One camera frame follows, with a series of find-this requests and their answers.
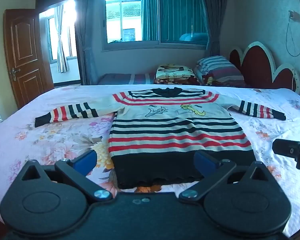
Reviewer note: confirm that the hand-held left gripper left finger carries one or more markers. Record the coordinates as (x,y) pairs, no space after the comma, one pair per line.
(85,163)

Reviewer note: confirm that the white sheer curtain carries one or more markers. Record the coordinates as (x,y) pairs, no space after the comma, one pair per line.
(61,42)

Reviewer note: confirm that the folded printed blanket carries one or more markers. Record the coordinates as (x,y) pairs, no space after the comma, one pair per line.
(175,75)

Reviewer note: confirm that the wooden door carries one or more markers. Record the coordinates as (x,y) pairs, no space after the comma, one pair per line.
(25,55)

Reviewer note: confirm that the striped knit cartoon sweater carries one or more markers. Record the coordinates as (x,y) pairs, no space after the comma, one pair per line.
(175,132)

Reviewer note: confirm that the striped pillow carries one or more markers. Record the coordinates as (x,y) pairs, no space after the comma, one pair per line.
(220,70)

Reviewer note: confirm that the short grey curtain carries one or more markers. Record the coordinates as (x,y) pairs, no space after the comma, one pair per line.
(213,17)

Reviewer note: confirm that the floral white bedsheet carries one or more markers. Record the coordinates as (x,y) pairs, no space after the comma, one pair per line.
(40,140)

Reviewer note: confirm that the red scalloped headboard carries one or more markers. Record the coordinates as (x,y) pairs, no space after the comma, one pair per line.
(257,65)

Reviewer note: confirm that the striped mattress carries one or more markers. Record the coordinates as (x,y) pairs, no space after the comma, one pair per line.
(122,78)

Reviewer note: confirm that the wall socket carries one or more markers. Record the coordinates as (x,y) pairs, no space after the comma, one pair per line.
(293,15)

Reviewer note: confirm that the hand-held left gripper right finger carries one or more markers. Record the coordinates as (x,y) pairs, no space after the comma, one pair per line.
(205,163)

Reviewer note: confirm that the long grey curtain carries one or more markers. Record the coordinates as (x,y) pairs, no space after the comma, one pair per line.
(86,30)

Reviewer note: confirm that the sliding glass window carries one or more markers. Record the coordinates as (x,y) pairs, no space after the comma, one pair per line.
(152,17)

